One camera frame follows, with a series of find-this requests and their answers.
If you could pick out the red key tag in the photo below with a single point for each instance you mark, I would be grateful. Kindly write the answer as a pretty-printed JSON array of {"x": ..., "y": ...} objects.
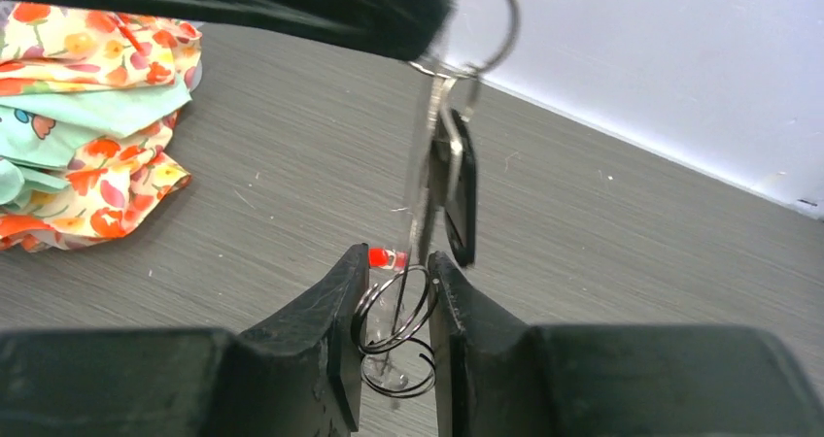
[{"x": 384, "y": 259}]

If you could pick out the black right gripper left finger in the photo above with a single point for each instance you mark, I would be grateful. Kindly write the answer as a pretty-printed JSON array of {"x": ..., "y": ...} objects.
[{"x": 296, "y": 373}]

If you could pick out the black key tag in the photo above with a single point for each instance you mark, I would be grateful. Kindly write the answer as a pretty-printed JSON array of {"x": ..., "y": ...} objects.
[{"x": 453, "y": 176}]

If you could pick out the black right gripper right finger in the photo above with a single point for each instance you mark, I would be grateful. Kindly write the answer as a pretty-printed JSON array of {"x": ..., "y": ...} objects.
[{"x": 497, "y": 375}]

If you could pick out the orange floral cloth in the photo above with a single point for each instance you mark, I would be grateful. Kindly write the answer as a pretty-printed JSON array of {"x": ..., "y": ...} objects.
[{"x": 114, "y": 184}]

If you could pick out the mint green cloth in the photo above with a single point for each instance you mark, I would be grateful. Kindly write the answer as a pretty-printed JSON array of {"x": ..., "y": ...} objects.
[{"x": 41, "y": 132}]

